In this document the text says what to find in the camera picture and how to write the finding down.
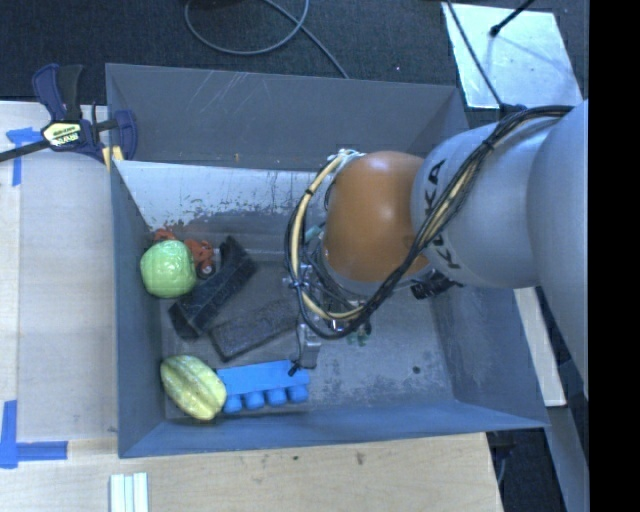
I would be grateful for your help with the dark green flat block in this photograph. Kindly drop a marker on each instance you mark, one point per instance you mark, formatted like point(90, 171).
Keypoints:
point(220, 287)
point(252, 330)

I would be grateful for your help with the blue toy block with pegs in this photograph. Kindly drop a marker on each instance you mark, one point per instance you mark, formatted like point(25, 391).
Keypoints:
point(260, 380)

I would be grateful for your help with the grey metal bin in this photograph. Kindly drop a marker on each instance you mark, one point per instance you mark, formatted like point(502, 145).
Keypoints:
point(400, 390)

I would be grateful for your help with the yellow toy star fruit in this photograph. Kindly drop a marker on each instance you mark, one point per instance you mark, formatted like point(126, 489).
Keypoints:
point(192, 387)

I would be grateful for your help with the orange toy vehicle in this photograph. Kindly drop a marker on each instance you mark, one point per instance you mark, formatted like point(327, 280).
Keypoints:
point(200, 252)

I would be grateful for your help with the green toy cabbage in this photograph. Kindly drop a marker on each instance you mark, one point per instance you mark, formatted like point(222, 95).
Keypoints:
point(167, 270)

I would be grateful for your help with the black cylinder on white bracket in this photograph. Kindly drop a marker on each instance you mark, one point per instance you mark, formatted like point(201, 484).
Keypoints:
point(431, 289)

